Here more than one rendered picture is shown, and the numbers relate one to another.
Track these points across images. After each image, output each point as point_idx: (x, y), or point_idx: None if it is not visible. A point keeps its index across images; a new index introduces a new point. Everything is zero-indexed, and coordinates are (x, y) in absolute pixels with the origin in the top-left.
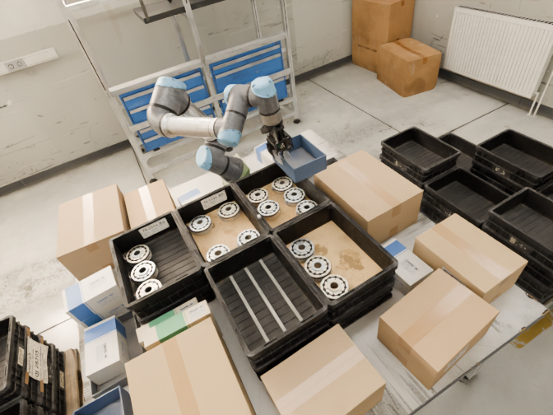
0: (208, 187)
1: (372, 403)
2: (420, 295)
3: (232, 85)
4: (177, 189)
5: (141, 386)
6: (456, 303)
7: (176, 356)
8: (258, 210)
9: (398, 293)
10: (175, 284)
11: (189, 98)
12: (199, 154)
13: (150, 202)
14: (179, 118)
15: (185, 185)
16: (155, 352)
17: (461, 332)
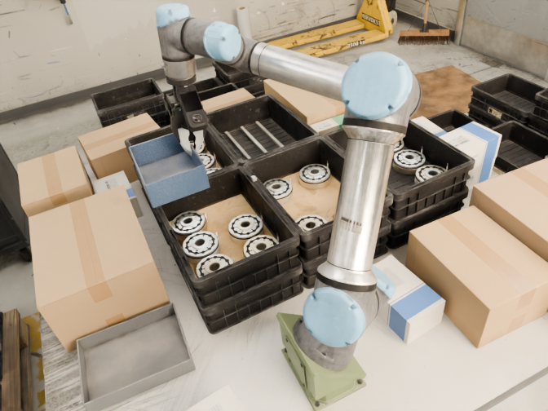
0: (399, 378)
1: None
2: (123, 143)
3: (218, 24)
4: (485, 382)
5: None
6: (102, 139)
7: (329, 99)
8: (260, 221)
9: (134, 192)
10: None
11: (342, 123)
12: (381, 276)
13: (475, 249)
14: (330, 61)
15: (469, 395)
16: None
17: (114, 127)
